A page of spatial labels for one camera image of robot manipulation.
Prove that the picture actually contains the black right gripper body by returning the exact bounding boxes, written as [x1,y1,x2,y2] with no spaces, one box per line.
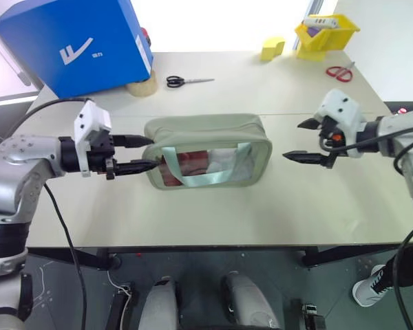
[318,116,348,170]

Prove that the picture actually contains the beige tape roll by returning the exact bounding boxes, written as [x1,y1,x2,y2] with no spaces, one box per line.
[125,67,159,98]

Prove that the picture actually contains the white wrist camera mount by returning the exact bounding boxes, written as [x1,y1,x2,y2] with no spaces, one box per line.
[313,88,368,160]
[73,100,113,178]

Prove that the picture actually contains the yellow foam block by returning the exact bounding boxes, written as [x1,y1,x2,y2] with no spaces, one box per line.
[260,36,286,63]

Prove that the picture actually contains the person's black trouser leg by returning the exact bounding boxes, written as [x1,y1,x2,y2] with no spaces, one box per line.
[384,245,413,288]

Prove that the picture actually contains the red handled scissors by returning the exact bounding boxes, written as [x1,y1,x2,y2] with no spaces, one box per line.
[326,60,357,84]

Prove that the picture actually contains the white sneaker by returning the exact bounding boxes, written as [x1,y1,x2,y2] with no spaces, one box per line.
[351,263,389,308]

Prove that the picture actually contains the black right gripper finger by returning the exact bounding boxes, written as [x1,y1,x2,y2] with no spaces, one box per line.
[282,149,332,166]
[297,117,324,131]

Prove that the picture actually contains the yellow plastic bin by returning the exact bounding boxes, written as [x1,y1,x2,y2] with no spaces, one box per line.
[293,13,361,63]

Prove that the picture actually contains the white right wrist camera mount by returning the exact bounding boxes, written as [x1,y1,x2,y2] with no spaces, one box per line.
[313,88,368,160]

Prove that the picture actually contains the black handled scissors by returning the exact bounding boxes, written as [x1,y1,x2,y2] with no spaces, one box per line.
[165,75,215,89]

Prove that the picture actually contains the silver robot torso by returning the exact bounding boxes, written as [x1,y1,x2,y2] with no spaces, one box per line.
[0,269,34,330]

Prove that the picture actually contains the grey rounded robot leg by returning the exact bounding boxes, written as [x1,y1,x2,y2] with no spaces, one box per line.
[138,276,179,330]
[220,271,282,330]

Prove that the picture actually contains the black device with red light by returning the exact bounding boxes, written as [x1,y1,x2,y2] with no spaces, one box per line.
[383,100,413,117]

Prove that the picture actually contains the blue cardboard box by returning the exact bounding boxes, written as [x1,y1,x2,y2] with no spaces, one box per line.
[0,0,155,99]

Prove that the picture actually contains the white item in bin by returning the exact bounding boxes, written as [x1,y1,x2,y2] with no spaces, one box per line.
[302,14,339,29]

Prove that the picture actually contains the green pouch with clear window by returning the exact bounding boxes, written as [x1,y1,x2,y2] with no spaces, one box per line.
[143,113,274,190]

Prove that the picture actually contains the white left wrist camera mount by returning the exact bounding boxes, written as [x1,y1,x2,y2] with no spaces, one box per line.
[73,100,113,178]

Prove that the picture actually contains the black table frame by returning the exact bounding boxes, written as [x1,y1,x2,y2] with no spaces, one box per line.
[26,244,402,271]

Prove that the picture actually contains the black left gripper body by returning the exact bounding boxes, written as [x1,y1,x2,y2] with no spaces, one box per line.
[87,131,118,181]

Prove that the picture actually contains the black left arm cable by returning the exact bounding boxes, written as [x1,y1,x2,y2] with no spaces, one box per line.
[5,97,88,330]

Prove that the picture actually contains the white floor wire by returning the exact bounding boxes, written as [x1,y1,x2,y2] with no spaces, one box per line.
[106,269,132,298]

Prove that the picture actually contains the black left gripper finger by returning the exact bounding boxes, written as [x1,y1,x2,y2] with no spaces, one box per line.
[114,158,158,177]
[111,135,155,149]

